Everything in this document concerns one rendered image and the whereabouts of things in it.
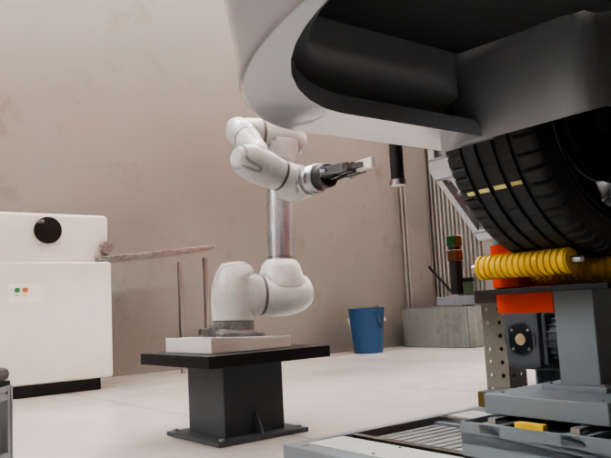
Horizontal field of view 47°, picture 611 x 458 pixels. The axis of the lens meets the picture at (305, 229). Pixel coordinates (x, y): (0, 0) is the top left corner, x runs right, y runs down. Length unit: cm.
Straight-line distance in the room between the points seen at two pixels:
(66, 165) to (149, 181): 66
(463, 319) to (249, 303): 412
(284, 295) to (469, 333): 400
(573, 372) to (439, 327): 499
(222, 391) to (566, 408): 126
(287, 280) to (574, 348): 123
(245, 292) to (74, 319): 209
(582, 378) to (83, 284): 336
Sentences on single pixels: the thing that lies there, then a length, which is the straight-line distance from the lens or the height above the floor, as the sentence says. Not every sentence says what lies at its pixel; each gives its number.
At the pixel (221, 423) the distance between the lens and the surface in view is 246.
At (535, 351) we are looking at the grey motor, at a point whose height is 28.
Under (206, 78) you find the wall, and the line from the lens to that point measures 615.
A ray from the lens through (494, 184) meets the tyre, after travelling 153.
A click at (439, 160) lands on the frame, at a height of 76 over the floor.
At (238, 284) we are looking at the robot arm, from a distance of 252.
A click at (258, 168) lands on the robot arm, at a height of 86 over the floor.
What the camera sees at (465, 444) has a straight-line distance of 166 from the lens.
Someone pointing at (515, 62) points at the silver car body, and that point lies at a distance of 132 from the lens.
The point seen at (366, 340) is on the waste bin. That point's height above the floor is 12.
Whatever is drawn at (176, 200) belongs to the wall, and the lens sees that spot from 573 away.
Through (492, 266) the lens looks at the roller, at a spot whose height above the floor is 51.
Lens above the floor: 44
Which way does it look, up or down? 6 degrees up
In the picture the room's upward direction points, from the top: 3 degrees counter-clockwise
